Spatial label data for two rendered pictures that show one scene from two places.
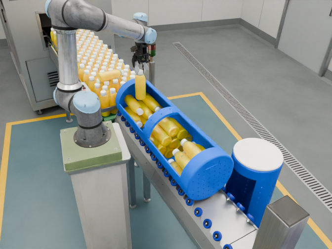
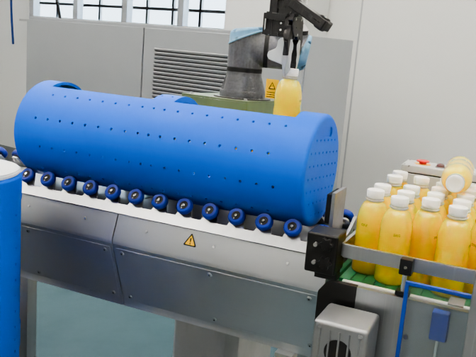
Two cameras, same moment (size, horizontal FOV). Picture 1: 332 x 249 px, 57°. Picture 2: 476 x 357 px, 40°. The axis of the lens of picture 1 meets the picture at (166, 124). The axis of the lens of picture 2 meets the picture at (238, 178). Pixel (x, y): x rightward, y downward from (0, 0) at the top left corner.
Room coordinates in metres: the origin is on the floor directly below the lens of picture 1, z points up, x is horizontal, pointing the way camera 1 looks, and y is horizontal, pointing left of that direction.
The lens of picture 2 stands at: (2.99, -0.87, 1.39)
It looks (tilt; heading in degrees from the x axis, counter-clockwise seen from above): 12 degrees down; 145
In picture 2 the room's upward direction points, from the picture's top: 5 degrees clockwise
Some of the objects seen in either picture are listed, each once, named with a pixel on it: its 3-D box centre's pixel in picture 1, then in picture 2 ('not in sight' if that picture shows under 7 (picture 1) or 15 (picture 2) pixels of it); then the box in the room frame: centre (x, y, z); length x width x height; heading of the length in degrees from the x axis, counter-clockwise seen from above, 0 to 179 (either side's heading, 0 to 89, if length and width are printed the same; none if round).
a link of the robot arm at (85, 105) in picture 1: (86, 107); (248, 47); (1.21, 0.38, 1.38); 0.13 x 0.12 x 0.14; 51
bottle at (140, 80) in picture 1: (140, 85); (287, 110); (1.70, 0.17, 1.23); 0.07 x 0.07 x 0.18
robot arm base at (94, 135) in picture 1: (91, 127); (243, 83); (1.21, 0.37, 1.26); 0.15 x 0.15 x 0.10
